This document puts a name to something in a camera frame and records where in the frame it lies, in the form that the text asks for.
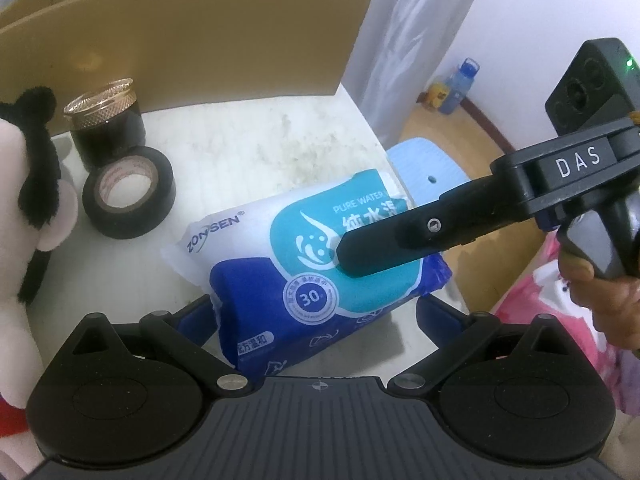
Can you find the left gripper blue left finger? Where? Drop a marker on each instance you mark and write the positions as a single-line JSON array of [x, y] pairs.
[[190, 326]]

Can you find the black camera box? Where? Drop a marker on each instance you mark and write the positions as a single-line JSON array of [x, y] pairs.
[[600, 85]]

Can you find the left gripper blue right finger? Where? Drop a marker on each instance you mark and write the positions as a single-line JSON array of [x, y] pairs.
[[447, 326]]

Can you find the light blue plastic stool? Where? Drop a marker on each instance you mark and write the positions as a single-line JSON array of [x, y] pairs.
[[425, 170]]

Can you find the person right hand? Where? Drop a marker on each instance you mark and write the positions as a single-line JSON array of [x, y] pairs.
[[614, 304]]

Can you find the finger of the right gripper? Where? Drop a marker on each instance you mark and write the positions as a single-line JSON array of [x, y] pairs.
[[458, 217]]

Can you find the gold lid dark jar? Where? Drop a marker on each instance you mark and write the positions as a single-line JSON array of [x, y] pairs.
[[105, 123]]

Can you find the white curtain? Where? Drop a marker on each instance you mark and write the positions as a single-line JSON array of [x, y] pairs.
[[399, 47]]

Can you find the blue water bottle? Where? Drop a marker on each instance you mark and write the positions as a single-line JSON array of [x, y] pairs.
[[458, 84]]

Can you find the yellow small container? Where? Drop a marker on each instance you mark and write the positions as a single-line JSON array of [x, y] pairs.
[[436, 95]]

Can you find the pink plush doll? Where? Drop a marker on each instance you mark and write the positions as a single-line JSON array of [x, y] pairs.
[[39, 210]]

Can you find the blue wet wipes pack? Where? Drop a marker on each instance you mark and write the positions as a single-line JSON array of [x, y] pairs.
[[271, 269]]

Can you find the black electrical tape roll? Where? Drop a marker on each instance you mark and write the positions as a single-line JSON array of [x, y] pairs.
[[130, 196]]

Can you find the pink floral cloth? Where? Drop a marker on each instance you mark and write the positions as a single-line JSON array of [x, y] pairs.
[[541, 290]]

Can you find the brown cardboard box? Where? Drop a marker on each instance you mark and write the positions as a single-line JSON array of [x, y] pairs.
[[179, 52]]

